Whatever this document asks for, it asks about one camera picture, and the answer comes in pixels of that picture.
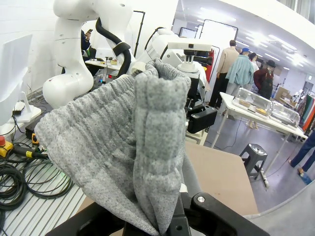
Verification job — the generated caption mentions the white long-legged table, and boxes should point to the white long-legged table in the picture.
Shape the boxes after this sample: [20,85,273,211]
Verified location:
[212,91,309,189]

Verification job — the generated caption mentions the colourful hanging clothes rack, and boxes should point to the colourful hanging clothes rack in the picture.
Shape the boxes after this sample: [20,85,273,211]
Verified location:
[298,92,315,131]

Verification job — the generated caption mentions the white pedestal stand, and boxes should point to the white pedestal stand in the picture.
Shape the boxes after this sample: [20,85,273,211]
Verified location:
[0,33,42,136]

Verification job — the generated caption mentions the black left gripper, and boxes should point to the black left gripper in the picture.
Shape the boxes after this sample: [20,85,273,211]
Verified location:
[185,73,219,135]

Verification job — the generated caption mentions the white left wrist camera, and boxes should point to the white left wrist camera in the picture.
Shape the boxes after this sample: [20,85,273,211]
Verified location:
[167,41,213,64]

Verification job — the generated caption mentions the grey training pants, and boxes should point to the grey training pants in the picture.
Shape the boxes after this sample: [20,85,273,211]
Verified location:
[34,58,198,236]

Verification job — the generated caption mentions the grey plastic stool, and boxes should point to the grey plastic stool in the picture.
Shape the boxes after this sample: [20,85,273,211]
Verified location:
[239,143,268,182]

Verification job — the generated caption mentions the yellow emergency stop box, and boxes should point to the yellow emergency stop box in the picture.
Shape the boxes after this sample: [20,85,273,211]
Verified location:
[0,136,14,158]

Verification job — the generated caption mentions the seated person holding phone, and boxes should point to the seated person holding phone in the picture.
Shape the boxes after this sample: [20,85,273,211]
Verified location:
[80,28,98,58]

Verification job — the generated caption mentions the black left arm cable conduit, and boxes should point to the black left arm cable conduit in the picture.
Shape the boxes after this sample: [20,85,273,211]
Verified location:
[95,16,132,76]

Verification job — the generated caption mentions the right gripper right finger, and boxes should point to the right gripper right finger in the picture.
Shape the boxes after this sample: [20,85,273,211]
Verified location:
[169,191,271,236]

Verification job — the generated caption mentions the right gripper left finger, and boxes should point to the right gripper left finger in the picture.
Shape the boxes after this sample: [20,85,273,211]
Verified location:
[45,201,128,236]

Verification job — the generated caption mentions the clear plastic dome case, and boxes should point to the clear plastic dome case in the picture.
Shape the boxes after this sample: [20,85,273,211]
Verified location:
[269,100,301,128]
[232,87,274,117]

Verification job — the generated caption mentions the black framed white panel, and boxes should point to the black framed white panel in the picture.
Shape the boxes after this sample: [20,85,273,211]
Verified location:
[201,19,239,65]

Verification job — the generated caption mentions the black yellow cable plug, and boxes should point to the black yellow cable plug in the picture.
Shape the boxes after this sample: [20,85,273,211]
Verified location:
[12,144,49,161]

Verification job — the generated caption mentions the person in blue jeans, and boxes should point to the person in blue jeans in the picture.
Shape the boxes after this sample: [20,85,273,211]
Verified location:
[288,129,315,185]

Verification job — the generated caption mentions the black coiled floor cables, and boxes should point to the black coiled floor cables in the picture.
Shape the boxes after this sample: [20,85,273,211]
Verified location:
[0,157,75,218]

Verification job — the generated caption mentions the mannequin in beige shirt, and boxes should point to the mannequin in beige shirt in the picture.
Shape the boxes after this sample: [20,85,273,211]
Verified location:
[208,39,240,109]

